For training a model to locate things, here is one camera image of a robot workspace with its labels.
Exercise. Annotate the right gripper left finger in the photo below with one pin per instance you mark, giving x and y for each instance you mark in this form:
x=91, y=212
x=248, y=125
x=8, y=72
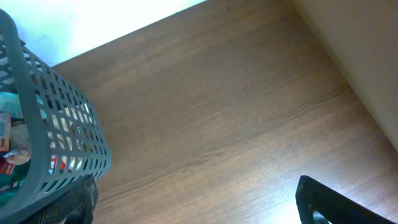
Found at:
x=73, y=204

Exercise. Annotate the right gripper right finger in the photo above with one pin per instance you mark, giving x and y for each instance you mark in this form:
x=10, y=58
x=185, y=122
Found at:
x=318, y=203

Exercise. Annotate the green Nescafe coffee bag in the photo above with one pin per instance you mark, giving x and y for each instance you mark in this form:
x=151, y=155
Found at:
x=12, y=179

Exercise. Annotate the Kleenex tissue multipack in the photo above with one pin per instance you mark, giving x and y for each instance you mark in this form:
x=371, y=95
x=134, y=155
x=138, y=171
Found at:
x=5, y=131

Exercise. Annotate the light blue tissue packet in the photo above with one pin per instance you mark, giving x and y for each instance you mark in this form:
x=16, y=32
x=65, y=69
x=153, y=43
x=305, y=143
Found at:
x=10, y=104

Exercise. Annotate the beige cookie bag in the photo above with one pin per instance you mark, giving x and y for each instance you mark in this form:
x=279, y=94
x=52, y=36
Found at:
x=20, y=149

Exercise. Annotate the dark grey plastic basket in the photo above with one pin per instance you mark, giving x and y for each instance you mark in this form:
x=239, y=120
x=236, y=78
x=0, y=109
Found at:
x=66, y=136

